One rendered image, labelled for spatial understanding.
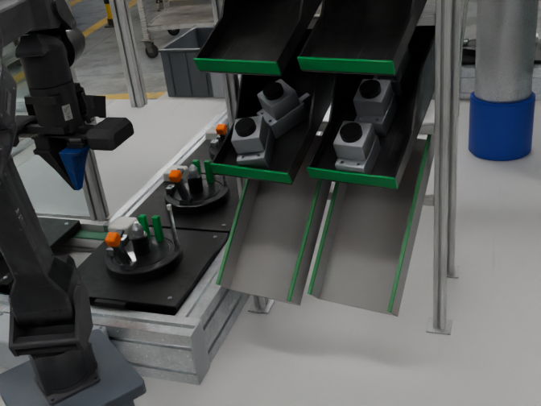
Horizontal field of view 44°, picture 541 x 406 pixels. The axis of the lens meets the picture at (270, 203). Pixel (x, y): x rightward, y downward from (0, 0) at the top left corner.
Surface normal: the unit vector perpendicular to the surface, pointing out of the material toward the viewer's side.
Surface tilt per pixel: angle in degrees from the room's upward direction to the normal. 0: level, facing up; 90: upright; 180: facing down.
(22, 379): 0
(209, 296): 0
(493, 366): 0
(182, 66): 90
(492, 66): 90
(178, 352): 90
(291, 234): 45
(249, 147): 114
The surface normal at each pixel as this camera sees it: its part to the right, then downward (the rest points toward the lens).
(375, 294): -0.41, -0.30
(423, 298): -0.11, -0.88
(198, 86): -0.31, 0.47
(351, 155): -0.38, 0.78
